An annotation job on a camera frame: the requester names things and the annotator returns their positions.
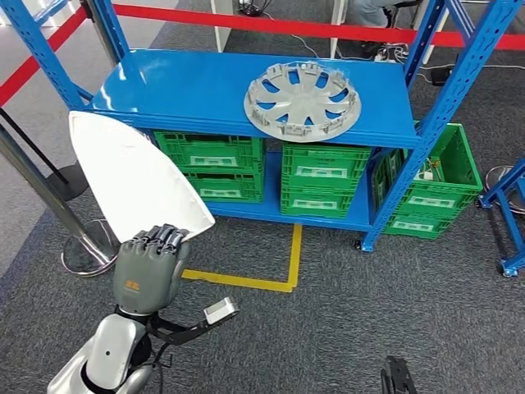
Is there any white floor cable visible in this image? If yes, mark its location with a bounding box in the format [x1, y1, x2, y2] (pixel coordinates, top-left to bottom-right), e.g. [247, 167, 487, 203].
[291, 34, 321, 60]

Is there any white desk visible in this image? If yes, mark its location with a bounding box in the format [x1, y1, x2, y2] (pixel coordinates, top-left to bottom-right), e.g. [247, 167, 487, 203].
[412, 0, 452, 66]
[210, 0, 345, 60]

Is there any grey wheel hubcap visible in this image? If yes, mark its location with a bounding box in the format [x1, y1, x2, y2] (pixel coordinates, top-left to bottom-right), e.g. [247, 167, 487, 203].
[244, 61, 363, 144]

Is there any black box device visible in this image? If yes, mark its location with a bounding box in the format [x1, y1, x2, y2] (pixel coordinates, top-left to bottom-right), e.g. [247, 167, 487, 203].
[430, 65, 454, 87]

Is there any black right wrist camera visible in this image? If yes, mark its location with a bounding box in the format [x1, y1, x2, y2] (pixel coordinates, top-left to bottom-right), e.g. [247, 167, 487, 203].
[380, 355, 417, 394]

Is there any blue metal shelf rack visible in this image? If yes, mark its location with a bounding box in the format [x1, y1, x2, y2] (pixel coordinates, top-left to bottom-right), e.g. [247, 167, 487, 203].
[0, 0, 523, 254]

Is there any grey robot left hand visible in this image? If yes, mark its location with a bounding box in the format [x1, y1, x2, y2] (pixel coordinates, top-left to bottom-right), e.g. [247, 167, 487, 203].
[112, 223, 192, 317]

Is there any white plastic part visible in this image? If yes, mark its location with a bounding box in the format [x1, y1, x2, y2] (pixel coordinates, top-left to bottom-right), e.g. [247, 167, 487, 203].
[68, 110, 216, 244]

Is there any black base stanchion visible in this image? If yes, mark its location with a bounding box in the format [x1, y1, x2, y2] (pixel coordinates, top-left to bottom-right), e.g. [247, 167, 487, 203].
[0, 108, 89, 202]

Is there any green plastic crate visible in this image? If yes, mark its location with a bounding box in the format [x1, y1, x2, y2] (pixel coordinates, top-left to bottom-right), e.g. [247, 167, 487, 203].
[371, 123, 484, 220]
[180, 171, 266, 204]
[280, 187, 358, 220]
[382, 208, 457, 241]
[155, 130, 266, 176]
[281, 142, 372, 192]

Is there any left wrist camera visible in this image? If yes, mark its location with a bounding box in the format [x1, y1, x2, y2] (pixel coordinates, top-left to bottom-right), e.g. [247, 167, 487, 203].
[147, 295, 240, 346]

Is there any white cable bundle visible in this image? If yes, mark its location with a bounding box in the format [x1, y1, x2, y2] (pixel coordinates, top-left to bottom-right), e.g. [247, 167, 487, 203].
[375, 43, 407, 63]

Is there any red barrier belt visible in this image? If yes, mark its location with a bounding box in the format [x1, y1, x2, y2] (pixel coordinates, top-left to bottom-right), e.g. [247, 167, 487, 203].
[0, 6, 88, 108]
[112, 4, 525, 52]

